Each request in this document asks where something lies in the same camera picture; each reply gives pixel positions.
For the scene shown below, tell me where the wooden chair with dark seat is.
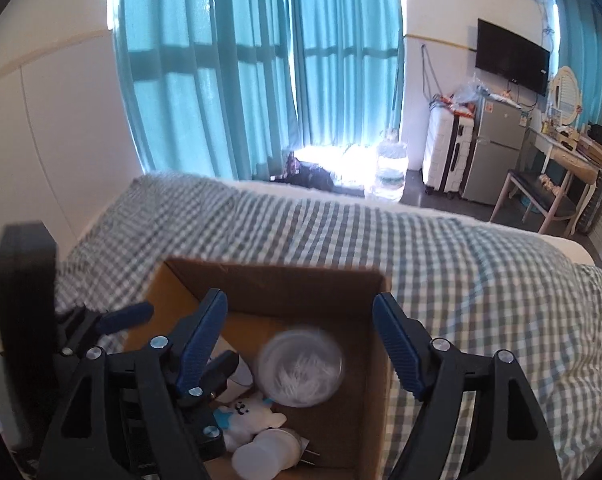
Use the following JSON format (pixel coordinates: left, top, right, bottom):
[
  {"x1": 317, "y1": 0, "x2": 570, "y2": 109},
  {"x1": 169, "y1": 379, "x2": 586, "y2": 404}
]
[{"x1": 490, "y1": 169, "x2": 578, "y2": 235}]

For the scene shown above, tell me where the narrow teal window curtain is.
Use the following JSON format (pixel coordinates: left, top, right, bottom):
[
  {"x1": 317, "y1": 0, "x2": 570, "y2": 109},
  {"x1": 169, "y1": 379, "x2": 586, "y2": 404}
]
[{"x1": 286, "y1": 0, "x2": 406, "y2": 150}]

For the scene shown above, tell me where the round clear cotton swab container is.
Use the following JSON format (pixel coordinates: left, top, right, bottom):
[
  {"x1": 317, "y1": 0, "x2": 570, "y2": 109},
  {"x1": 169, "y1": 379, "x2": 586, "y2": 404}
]
[{"x1": 255, "y1": 328, "x2": 346, "y2": 407}]

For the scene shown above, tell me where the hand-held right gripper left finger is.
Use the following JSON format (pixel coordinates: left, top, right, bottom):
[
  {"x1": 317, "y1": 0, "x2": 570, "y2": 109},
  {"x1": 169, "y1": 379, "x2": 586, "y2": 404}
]
[{"x1": 35, "y1": 287, "x2": 229, "y2": 480}]

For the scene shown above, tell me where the white plug-in night light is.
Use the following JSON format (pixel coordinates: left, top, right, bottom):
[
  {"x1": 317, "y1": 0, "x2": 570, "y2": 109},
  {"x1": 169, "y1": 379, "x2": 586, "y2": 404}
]
[{"x1": 231, "y1": 428, "x2": 322, "y2": 480}]

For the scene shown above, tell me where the white hard-shell suitcase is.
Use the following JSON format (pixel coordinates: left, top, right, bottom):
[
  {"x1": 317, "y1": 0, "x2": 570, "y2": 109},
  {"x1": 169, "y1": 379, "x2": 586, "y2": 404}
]
[{"x1": 422, "y1": 96, "x2": 476, "y2": 197}]

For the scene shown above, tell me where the teal curtain beside mirror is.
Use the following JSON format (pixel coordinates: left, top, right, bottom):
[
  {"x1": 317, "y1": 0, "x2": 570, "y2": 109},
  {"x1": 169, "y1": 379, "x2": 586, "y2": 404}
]
[{"x1": 551, "y1": 0, "x2": 602, "y2": 131}]

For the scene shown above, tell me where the dark ribbed suitcase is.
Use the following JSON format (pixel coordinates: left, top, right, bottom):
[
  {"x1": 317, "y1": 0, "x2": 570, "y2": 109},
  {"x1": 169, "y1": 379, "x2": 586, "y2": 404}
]
[{"x1": 580, "y1": 167, "x2": 602, "y2": 234}]

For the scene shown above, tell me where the silver mini fridge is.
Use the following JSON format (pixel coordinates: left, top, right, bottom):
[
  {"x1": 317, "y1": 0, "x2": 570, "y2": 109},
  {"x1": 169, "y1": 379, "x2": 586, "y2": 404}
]
[{"x1": 461, "y1": 95, "x2": 530, "y2": 207}]

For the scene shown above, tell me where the clear water jug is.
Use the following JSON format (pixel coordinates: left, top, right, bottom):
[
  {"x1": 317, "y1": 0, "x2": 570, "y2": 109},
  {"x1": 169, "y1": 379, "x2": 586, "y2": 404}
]
[{"x1": 373, "y1": 129, "x2": 410, "y2": 202}]

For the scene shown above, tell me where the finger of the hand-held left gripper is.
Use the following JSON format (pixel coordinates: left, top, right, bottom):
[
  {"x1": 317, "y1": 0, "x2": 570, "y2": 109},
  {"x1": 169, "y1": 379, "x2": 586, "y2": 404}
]
[
  {"x1": 84, "y1": 301, "x2": 155, "y2": 338},
  {"x1": 193, "y1": 350, "x2": 241, "y2": 461}
]

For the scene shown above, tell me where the bed with checked sheet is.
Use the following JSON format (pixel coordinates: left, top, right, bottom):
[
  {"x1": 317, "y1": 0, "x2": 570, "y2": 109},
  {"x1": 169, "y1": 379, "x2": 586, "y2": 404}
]
[{"x1": 56, "y1": 170, "x2": 602, "y2": 480}]

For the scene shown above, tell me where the brown cardboard box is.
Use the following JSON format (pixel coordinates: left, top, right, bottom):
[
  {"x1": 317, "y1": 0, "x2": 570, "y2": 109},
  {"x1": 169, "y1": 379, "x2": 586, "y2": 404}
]
[{"x1": 124, "y1": 257, "x2": 394, "y2": 480}]

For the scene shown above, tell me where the white dressing table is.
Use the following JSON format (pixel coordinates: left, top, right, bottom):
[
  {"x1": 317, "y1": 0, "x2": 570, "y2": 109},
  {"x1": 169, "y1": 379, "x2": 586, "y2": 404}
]
[{"x1": 526, "y1": 125, "x2": 602, "y2": 236}]

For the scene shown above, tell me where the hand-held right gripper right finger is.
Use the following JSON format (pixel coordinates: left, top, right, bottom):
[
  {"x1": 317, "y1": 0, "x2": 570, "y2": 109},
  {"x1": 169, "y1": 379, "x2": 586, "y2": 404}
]
[{"x1": 372, "y1": 292, "x2": 549, "y2": 480}]

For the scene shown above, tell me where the white and blue plush bear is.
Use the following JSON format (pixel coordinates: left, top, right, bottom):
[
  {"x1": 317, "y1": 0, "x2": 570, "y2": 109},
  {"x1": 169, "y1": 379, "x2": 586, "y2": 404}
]
[{"x1": 212, "y1": 394, "x2": 288, "y2": 453}]

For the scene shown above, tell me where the wide teal window curtain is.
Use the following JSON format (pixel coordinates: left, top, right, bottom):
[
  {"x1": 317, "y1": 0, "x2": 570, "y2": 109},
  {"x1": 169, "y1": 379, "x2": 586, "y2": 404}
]
[{"x1": 112, "y1": 0, "x2": 302, "y2": 182}]

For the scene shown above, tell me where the white oval mirror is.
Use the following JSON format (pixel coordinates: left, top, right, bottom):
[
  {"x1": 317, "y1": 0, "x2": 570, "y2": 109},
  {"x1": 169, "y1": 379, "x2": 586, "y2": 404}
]
[{"x1": 551, "y1": 66, "x2": 582, "y2": 128}]

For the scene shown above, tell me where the black bag on floor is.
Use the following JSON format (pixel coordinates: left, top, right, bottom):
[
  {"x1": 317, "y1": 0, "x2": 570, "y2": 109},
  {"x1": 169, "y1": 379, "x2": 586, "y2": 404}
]
[{"x1": 271, "y1": 152, "x2": 337, "y2": 192}]

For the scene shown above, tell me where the clear plastic bag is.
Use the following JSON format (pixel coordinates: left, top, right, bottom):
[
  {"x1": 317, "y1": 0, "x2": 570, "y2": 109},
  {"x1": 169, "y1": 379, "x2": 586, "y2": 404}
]
[{"x1": 451, "y1": 77, "x2": 488, "y2": 107}]

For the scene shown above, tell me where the wooden box on table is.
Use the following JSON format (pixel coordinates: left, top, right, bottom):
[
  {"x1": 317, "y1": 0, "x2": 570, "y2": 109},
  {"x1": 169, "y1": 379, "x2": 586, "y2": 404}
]
[{"x1": 556, "y1": 130, "x2": 602, "y2": 167}]

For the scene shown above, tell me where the black wall television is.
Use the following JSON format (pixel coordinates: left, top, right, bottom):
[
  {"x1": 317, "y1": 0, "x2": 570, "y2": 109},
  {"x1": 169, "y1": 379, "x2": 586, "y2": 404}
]
[{"x1": 476, "y1": 18, "x2": 552, "y2": 97}]

